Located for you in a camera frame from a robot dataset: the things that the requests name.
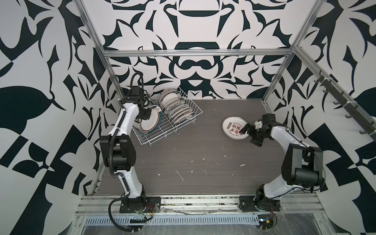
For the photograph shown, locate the white plate red characters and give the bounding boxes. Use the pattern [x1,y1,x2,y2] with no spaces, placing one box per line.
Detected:
[222,116,249,141]

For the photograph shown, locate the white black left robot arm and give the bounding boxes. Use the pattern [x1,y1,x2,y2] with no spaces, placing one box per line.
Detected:
[99,72,151,210]

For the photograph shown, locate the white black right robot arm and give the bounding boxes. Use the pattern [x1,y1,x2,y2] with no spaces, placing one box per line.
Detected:
[240,114,326,211]

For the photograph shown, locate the green red rimmed plate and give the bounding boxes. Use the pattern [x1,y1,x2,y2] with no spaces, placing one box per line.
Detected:
[139,105,163,134]

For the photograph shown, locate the green cloud pattern plate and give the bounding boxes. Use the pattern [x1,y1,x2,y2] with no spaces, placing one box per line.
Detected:
[159,88,181,112]

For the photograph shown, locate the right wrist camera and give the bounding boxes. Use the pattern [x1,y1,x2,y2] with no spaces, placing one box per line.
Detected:
[254,119,263,130]

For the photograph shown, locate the white wire dish rack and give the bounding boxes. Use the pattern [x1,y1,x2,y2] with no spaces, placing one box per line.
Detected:
[133,87,203,145]

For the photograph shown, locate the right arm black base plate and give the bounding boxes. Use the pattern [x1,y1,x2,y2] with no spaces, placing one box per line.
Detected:
[239,196,281,212]

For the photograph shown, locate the aluminium cage frame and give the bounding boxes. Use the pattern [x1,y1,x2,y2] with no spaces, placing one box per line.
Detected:
[73,0,376,139]

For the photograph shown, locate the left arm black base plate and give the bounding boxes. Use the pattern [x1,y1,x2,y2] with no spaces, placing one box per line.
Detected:
[119,197,161,213]

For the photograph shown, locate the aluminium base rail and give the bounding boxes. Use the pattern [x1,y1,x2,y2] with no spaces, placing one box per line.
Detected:
[74,193,325,215]

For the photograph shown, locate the black corrugated cable conduit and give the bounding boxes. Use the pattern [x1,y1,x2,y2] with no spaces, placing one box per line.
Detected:
[107,193,147,233]

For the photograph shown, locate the white slotted cable duct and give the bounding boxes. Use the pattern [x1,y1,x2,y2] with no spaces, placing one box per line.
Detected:
[85,214,259,226]

